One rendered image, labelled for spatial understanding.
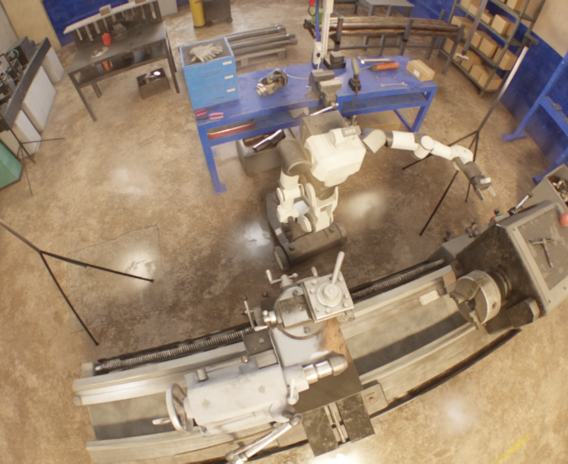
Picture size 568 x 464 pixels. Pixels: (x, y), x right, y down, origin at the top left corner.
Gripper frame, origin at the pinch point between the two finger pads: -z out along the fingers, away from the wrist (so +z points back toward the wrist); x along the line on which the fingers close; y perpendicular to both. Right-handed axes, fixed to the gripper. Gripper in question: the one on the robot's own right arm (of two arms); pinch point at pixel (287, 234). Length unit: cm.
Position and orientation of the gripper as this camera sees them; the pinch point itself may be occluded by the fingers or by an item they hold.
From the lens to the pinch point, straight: 203.9
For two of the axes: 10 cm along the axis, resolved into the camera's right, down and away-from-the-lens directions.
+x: 3.7, 8.0, -4.8
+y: 9.3, -3.2, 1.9
